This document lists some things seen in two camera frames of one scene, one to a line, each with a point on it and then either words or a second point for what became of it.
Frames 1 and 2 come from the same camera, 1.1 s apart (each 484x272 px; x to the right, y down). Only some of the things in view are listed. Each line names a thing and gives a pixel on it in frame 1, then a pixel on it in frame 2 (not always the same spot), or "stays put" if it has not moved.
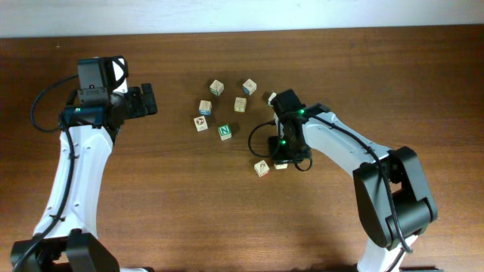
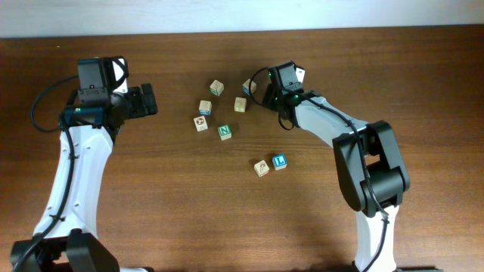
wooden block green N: x=224 y=131 stays put
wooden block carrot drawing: x=261 y=168 stays put
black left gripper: x=138 y=107 stays put
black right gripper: x=279 y=157 to x=268 y=101
